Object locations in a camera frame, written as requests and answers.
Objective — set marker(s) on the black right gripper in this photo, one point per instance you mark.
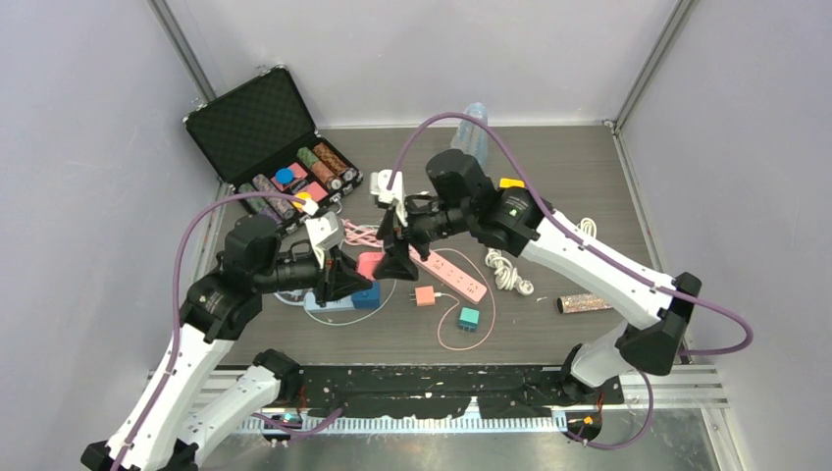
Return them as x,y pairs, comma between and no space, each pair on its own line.
395,263

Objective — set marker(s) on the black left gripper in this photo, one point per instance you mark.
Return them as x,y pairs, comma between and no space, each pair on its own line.
355,280

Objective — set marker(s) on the pink cube socket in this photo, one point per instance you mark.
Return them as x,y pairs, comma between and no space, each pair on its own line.
367,262

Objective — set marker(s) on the dark blue cube socket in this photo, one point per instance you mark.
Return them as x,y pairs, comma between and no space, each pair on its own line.
367,299

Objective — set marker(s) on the orange pink charger plug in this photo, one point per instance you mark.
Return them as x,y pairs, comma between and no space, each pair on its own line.
424,296

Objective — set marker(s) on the teal charger plug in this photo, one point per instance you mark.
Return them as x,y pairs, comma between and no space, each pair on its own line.
468,319

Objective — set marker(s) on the yellow cube socket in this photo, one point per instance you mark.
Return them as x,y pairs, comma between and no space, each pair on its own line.
510,183

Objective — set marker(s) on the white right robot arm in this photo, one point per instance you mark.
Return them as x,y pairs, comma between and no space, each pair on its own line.
656,308

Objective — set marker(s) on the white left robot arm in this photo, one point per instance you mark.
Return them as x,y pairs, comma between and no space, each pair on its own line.
163,432

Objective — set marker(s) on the light blue power strip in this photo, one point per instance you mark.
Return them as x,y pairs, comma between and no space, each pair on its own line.
340,305

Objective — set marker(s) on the pink power strip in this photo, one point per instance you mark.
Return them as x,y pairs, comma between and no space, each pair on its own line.
451,276

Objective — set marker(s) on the blue wrapped metronome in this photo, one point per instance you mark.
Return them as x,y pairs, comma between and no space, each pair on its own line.
471,139

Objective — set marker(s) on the black chip case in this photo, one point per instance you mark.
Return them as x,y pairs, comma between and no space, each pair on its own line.
260,136

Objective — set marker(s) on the glittery small cylinder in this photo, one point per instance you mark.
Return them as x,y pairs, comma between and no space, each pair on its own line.
580,303

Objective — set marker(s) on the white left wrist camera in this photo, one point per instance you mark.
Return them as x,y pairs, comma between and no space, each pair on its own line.
324,230

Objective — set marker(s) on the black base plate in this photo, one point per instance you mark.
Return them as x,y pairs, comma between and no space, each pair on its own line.
434,392

